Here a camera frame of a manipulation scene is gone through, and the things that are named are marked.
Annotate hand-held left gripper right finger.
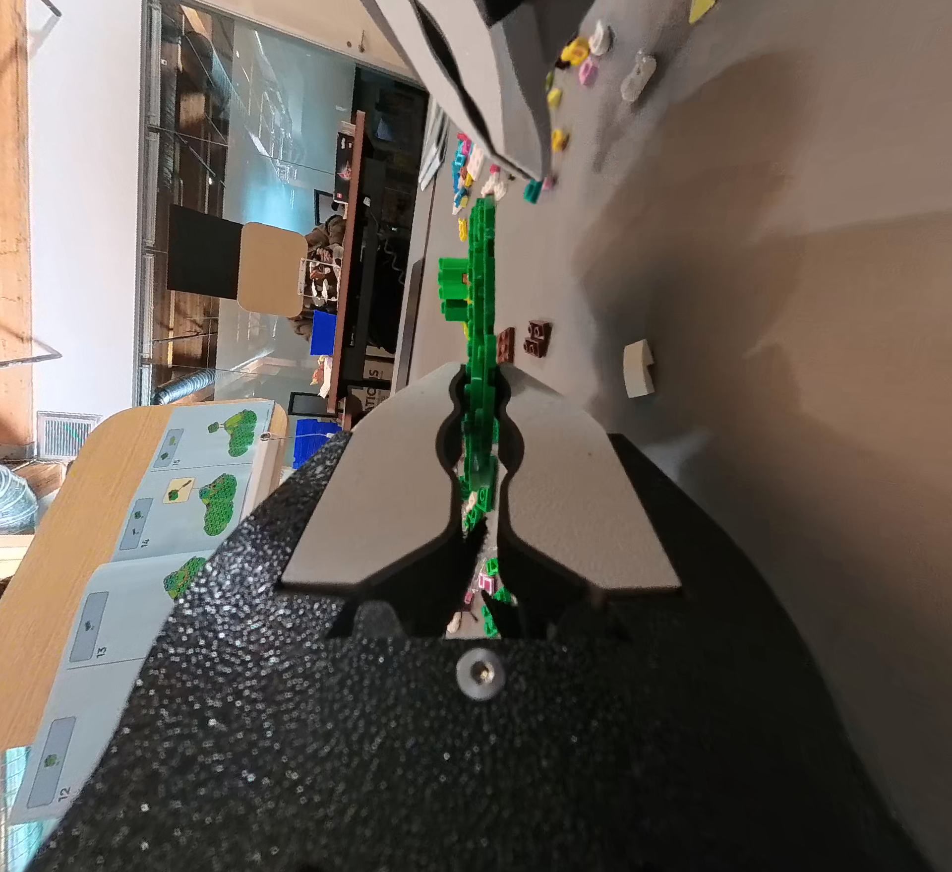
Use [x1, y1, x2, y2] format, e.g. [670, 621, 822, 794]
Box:
[488, 364, 682, 620]

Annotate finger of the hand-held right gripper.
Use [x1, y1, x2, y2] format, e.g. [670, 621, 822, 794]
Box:
[316, 0, 514, 159]
[387, 0, 554, 183]

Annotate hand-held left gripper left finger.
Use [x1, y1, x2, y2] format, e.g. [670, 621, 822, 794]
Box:
[280, 364, 465, 620]

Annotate small colourful lego pieces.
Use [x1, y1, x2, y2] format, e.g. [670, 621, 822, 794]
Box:
[447, 0, 730, 241]

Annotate tan curved lego piece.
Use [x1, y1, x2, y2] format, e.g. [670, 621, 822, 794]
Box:
[621, 338, 657, 400]

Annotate green lego plate assembly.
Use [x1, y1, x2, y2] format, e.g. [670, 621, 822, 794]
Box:
[438, 195, 507, 538]

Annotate instruction book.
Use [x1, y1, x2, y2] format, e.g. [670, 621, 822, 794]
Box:
[0, 399, 291, 828]

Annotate white lego piece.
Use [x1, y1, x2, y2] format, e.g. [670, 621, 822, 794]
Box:
[619, 51, 658, 105]

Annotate long brown desk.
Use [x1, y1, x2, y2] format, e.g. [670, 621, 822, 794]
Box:
[334, 111, 370, 394]

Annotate cardboard sheet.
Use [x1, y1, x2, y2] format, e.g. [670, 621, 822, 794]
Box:
[238, 222, 307, 319]

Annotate black screen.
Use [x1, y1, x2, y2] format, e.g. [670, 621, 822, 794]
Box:
[167, 204, 243, 299]

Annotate white vent grille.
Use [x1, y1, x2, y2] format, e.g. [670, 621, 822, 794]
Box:
[36, 411, 99, 459]

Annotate large silver ventilation duct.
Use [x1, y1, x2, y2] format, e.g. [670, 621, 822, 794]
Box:
[0, 465, 38, 534]

